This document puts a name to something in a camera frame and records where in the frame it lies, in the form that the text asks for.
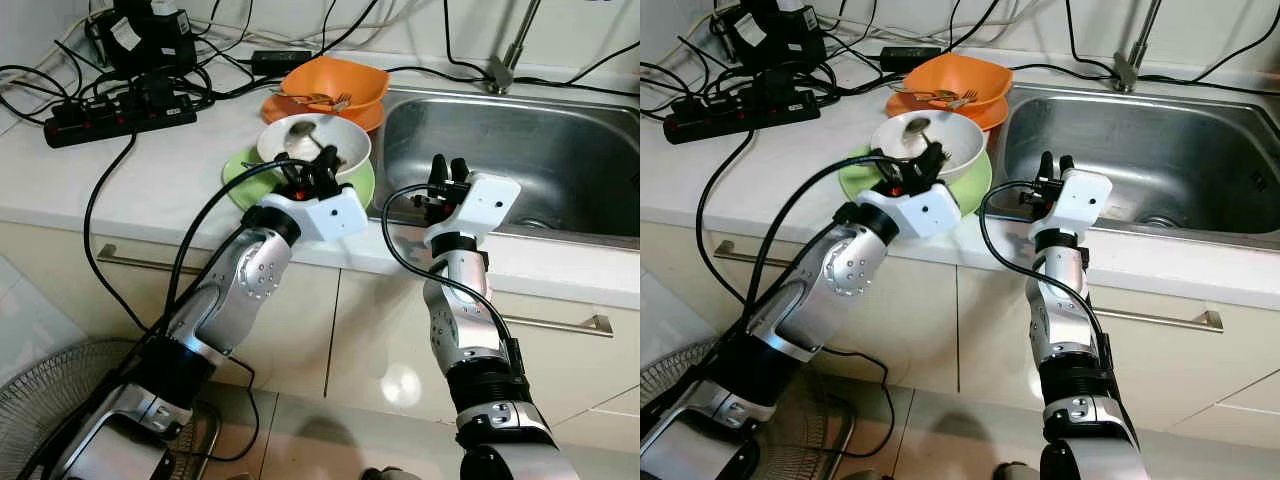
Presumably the white bowl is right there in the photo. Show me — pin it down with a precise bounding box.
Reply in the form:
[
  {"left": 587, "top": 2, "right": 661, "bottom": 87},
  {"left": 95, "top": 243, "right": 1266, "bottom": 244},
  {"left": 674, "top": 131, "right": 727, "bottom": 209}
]
[
  {"left": 871, "top": 110, "right": 986, "bottom": 181},
  {"left": 257, "top": 113, "right": 372, "bottom": 186}
]

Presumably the green plate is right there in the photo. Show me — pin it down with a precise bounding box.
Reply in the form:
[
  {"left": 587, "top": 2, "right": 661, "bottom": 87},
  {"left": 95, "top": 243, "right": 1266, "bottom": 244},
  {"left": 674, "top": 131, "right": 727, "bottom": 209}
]
[
  {"left": 221, "top": 147, "right": 377, "bottom": 214},
  {"left": 838, "top": 145, "right": 993, "bottom": 216}
]

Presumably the orange plate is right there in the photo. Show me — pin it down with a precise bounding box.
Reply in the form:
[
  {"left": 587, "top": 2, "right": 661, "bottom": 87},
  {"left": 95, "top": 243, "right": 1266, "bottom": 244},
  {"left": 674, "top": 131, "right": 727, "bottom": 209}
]
[
  {"left": 262, "top": 93, "right": 386, "bottom": 133},
  {"left": 886, "top": 90, "right": 1009, "bottom": 131}
]

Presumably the metal fork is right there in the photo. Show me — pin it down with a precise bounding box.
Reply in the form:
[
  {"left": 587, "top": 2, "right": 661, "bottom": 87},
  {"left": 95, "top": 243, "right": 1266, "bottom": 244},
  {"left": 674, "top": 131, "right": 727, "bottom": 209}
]
[
  {"left": 283, "top": 92, "right": 353, "bottom": 111},
  {"left": 905, "top": 88, "right": 978, "bottom": 108}
]

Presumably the orange bowl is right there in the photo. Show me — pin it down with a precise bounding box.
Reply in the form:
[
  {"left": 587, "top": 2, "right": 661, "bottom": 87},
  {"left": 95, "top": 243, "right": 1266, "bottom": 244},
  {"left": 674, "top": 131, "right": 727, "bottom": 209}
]
[
  {"left": 903, "top": 53, "right": 1013, "bottom": 108},
  {"left": 280, "top": 56, "right": 391, "bottom": 113}
]

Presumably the black power adapter brick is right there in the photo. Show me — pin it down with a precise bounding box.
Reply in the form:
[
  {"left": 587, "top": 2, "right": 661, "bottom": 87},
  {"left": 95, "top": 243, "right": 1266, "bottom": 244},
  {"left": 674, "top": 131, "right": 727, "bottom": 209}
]
[
  {"left": 250, "top": 49, "right": 313, "bottom": 74},
  {"left": 880, "top": 46, "right": 943, "bottom": 71}
]

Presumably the stainless steel sink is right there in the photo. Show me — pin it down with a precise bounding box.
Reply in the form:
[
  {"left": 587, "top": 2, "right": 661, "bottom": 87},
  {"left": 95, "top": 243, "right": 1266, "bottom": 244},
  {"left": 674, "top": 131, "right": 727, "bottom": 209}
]
[
  {"left": 368, "top": 85, "right": 641, "bottom": 251},
  {"left": 990, "top": 82, "right": 1280, "bottom": 251}
]

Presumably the metal faucet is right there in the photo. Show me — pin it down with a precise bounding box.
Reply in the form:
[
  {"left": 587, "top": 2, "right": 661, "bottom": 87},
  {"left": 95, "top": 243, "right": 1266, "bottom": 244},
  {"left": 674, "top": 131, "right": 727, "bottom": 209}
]
[
  {"left": 1113, "top": 0, "right": 1161, "bottom": 93},
  {"left": 486, "top": 0, "right": 541, "bottom": 96}
]

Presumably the cream cabinet door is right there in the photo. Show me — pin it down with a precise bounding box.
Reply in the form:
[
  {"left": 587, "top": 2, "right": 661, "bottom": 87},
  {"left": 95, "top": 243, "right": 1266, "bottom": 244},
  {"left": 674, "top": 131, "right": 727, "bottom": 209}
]
[
  {"left": 640, "top": 222, "right": 963, "bottom": 396},
  {"left": 0, "top": 222, "right": 341, "bottom": 401},
  {"left": 325, "top": 265, "right": 641, "bottom": 426},
  {"left": 955, "top": 262, "right": 1280, "bottom": 421}
]

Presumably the black power plug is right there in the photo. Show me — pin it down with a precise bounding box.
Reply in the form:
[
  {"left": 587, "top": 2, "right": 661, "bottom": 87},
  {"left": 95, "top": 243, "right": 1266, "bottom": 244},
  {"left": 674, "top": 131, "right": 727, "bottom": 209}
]
[
  {"left": 138, "top": 72, "right": 179, "bottom": 106},
  {"left": 762, "top": 68, "right": 801, "bottom": 101}
]

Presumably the black charger with white labels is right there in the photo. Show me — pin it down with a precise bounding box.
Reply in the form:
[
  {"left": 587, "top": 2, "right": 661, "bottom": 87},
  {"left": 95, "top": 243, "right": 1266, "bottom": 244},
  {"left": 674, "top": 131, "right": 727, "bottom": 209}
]
[
  {"left": 722, "top": 0, "right": 827, "bottom": 71},
  {"left": 95, "top": 0, "right": 198, "bottom": 76}
]

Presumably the black power strip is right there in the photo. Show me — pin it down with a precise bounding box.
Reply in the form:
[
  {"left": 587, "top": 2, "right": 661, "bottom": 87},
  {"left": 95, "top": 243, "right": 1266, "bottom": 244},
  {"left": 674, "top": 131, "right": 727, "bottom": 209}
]
[
  {"left": 663, "top": 88, "right": 823, "bottom": 145},
  {"left": 44, "top": 92, "right": 198, "bottom": 149}
]

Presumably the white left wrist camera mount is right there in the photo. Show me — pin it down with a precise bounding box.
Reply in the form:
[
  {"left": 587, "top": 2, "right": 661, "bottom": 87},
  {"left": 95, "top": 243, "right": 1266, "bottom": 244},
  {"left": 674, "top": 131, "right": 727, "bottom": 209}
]
[
  {"left": 858, "top": 180, "right": 963, "bottom": 241},
  {"left": 262, "top": 183, "right": 368, "bottom": 244}
]

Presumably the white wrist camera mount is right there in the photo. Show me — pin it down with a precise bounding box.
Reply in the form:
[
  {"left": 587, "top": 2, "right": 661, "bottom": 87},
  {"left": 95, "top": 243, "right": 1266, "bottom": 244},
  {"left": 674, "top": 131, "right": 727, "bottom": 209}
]
[
  {"left": 858, "top": 180, "right": 963, "bottom": 241},
  {"left": 1040, "top": 168, "right": 1113, "bottom": 236},
  {"left": 262, "top": 183, "right": 368, "bottom": 244},
  {"left": 428, "top": 172, "right": 522, "bottom": 241}
]

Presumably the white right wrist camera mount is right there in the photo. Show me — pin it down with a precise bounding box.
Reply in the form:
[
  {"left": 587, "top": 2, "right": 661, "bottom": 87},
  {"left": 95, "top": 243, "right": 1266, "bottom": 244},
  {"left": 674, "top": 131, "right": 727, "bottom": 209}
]
[
  {"left": 1040, "top": 168, "right": 1113, "bottom": 236},
  {"left": 428, "top": 172, "right": 522, "bottom": 241}
]

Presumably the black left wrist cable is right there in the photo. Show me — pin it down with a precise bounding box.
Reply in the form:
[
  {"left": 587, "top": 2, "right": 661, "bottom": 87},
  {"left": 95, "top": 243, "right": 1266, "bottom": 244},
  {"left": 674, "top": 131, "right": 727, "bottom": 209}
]
[
  {"left": 130, "top": 158, "right": 301, "bottom": 351},
  {"left": 745, "top": 153, "right": 906, "bottom": 321}
]

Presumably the thin black cable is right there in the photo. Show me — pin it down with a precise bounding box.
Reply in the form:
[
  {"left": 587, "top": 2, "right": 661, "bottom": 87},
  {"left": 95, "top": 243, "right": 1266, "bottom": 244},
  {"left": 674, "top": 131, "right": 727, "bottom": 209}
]
[
  {"left": 1150, "top": 30, "right": 1280, "bottom": 83},
  {"left": 443, "top": 0, "right": 496, "bottom": 71},
  {"left": 520, "top": 42, "right": 641, "bottom": 89},
  {"left": 1065, "top": 0, "right": 1119, "bottom": 69}
]

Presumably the thick black power cable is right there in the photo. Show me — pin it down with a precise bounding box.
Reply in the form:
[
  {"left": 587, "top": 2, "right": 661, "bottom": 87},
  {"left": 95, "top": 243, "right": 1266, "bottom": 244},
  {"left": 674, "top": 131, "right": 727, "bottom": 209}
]
[
  {"left": 697, "top": 128, "right": 896, "bottom": 461},
  {"left": 84, "top": 130, "right": 261, "bottom": 466}
]

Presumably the grey wire fan guard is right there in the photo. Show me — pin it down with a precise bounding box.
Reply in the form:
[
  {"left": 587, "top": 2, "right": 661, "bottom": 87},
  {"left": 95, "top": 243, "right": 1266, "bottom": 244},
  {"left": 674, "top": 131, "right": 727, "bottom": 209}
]
[
  {"left": 0, "top": 340, "right": 221, "bottom": 480},
  {"left": 640, "top": 345, "right": 856, "bottom": 480}
]

